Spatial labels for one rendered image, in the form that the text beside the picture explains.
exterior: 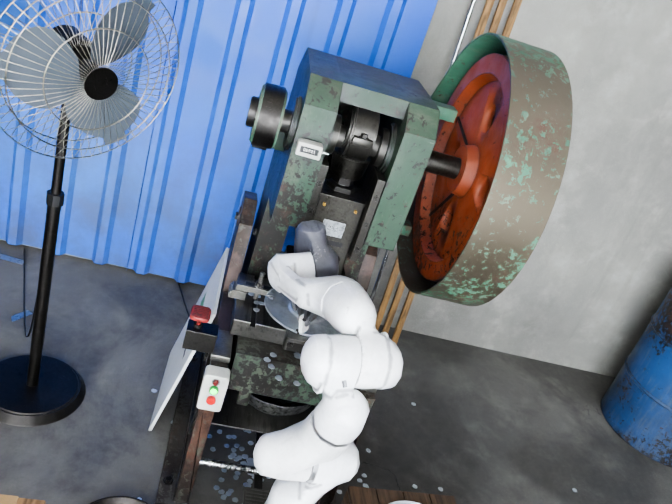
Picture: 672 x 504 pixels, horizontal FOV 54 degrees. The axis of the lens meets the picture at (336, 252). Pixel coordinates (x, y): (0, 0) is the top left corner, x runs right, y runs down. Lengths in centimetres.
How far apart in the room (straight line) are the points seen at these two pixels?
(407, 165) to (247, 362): 79
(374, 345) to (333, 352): 10
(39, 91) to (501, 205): 129
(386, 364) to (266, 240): 107
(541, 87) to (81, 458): 194
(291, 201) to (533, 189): 69
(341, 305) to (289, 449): 36
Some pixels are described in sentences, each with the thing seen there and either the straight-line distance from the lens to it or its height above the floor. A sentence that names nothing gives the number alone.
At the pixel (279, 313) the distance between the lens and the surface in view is 209.
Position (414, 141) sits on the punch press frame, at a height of 141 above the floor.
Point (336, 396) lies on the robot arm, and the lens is 139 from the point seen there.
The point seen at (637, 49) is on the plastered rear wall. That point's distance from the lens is 352.
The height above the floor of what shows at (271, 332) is 68.
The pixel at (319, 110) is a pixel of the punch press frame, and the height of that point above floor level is 142.
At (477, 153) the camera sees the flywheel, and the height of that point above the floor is 140.
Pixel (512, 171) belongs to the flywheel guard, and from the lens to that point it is 175.
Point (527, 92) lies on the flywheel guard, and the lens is 183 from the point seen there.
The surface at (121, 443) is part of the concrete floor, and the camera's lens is 267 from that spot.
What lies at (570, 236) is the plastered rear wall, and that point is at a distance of 376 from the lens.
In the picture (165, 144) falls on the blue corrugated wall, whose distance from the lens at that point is 324.
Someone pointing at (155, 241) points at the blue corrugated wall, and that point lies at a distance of 349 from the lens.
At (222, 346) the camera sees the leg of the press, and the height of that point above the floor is 64.
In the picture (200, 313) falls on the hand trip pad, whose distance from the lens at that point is 203.
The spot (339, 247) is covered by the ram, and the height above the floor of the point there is 101.
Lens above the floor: 190
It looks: 26 degrees down
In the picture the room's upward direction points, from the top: 19 degrees clockwise
